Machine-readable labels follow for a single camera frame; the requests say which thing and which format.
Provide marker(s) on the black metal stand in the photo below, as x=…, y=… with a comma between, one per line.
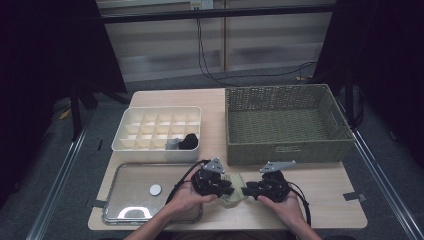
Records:
x=349, y=100
x=76, y=116

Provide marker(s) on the grey sock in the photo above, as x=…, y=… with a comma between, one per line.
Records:
x=173, y=144

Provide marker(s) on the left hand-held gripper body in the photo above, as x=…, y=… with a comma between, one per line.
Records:
x=206, y=183

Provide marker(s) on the black sock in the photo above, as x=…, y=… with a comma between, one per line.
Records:
x=189, y=141

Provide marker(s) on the clear plastic lid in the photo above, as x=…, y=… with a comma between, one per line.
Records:
x=133, y=183

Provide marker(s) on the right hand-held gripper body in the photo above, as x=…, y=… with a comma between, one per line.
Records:
x=276, y=188

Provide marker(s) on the white divided storage box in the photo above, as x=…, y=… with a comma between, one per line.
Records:
x=156, y=128

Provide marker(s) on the black horizontal bar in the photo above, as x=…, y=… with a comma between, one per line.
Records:
x=216, y=13

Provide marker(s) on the grey tape piece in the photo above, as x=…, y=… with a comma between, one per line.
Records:
x=97, y=203
x=353, y=196

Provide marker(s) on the metal floor rail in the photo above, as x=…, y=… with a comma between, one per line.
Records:
x=383, y=186
x=56, y=190

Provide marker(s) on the person's right hand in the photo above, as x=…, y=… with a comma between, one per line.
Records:
x=288, y=208

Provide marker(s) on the black curtain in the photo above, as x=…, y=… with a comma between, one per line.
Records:
x=383, y=50
x=50, y=50

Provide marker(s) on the black tape strip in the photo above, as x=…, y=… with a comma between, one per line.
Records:
x=100, y=145

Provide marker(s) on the person's left hand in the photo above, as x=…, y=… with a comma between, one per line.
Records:
x=185, y=201

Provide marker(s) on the white wall socket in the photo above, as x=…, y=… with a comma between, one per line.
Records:
x=206, y=4

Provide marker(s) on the green woven basket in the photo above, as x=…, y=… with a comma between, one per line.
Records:
x=316, y=100

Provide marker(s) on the beige sock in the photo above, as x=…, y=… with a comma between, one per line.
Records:
x=238, y=181
x=233, y=199

